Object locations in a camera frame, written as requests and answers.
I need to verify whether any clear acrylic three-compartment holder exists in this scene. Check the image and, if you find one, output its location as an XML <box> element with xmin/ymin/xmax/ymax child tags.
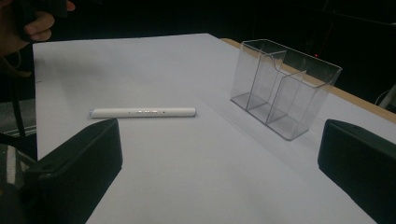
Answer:
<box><xmin>230</xmin><ymin>38</ymin><xmax>344</xmax><ymax>142</ymax></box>

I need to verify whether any white cable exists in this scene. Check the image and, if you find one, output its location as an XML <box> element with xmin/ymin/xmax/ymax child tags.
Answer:
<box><xmin>374</xmin><ymin>83</ymin><xmax>396</xmax><ymax>110</ymax></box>

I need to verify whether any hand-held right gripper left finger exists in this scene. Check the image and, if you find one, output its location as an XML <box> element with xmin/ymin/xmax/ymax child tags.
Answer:
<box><xmin>21</xmin><ymin>118</ymin><xmax>123</xmax><ymax>224</ymax></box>

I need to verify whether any white pen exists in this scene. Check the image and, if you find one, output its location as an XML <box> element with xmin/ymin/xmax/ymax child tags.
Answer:
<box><xmin>89</xmin><ymin>107</ymin><xmax>197</xmax><ymax>119</ymax></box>

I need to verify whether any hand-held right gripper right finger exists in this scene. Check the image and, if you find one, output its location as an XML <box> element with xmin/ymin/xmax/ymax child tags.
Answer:
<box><xmin>317</xmin><ymin>119</ymin><xmax>396</xmax><ymax>224</ymax></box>

